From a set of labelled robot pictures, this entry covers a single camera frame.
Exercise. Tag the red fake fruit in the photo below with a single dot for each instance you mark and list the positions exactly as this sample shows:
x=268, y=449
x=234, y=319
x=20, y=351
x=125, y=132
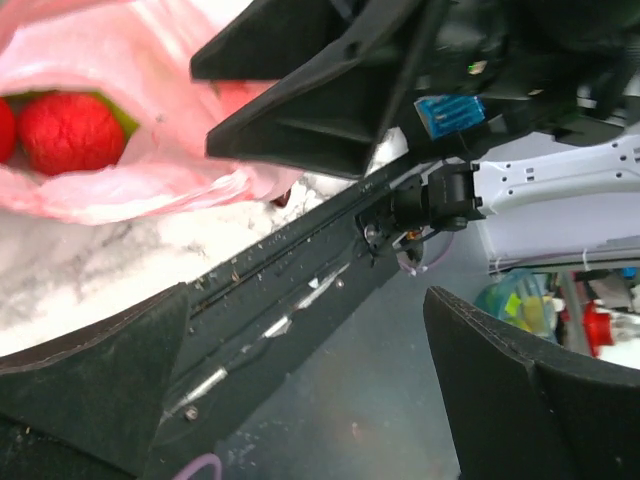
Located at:
x=62, y=132
x=8, y=134

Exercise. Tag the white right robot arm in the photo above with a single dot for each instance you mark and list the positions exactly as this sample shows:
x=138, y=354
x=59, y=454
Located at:
x=526, y=170

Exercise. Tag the black mounting bar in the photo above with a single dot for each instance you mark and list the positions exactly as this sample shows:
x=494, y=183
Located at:
x=257, y=317

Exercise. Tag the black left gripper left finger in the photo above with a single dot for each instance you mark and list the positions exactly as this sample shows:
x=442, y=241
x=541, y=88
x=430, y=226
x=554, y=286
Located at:
x=87, y=405

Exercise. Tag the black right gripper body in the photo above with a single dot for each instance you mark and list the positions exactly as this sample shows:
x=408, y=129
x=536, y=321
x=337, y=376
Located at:
x=465, y=76

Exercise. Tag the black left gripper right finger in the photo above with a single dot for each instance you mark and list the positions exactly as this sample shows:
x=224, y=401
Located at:
x=521, y=407

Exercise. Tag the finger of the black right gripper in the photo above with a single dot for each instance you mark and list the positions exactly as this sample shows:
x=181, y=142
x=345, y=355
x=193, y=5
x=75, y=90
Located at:
x=326, y=117
x=269, y=40

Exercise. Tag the pink plastic bag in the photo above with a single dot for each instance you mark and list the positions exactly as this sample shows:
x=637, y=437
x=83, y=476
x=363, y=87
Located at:
x=137, y=54

